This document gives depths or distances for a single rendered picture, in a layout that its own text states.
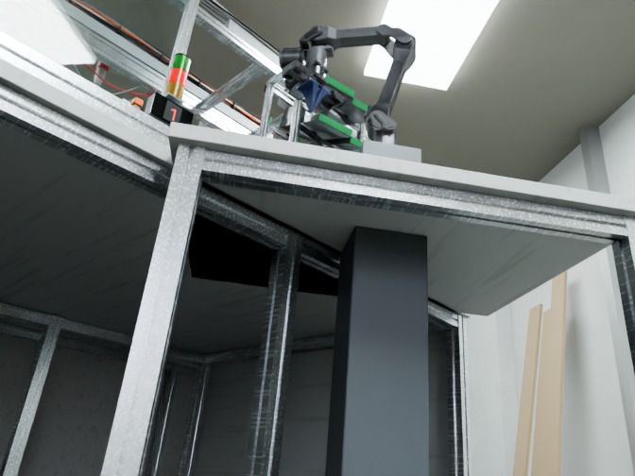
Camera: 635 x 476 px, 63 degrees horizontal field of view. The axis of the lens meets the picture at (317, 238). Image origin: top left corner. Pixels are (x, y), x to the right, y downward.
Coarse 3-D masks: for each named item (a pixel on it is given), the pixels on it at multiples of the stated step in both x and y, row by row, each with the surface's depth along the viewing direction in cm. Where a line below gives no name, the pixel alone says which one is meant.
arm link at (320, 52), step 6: (312, 48) 143; (318, 48) 143; (324, 48) 144; (330, 48) 144; (300, 54) 144; (306, 54) 146; (312, 54) 142; (318, 54) 142; (324, 54) 144; (330, 54) 146; (300, 60) 144; (306, 60) 143; (324, 60) 143
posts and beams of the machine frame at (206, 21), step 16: (208, 16) 220; (224, 32) 225; (240, 48) 231; (256, 64) 240; (272, 64) 243; (240, 80) 250; (192, 96) 269; (208, 96) 269; (224, 96) 262; (192, 112) 269; (208, 112) 275; (224, 128) 280; (240, 128) 290; (256, 128) 291; (352, 128) 280
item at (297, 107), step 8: (272, 88) 190; (280, 88) 193; (288, 96) 196; (264, 104) 187; (296, 104) 171; (304, 104) 202; (264, 112) 185; (296, 112) 169; (312, 112) 204; (264, 120) 183; (296, 120) 168; (264, 128) 181; (296, 128) 168; (360, 128) 196; (264, 136) 181; (296, 136) 167; (360, 136) 194
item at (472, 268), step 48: (192, 144) 87; (240, 144) 87; (288, 144) 88; (240, 192) 101; (480, 192) 93; (528, 192) 93; (576, 192) 94; (192, 240) 124; (240, 240) 122; (336, 240) 117; (432, 240) 113; (480, 240) 111; (528, 240) 109; (576, 240) 107; (336, 288) 147; (432, 288) 140; (480, 288) 137; (528, 288) 134
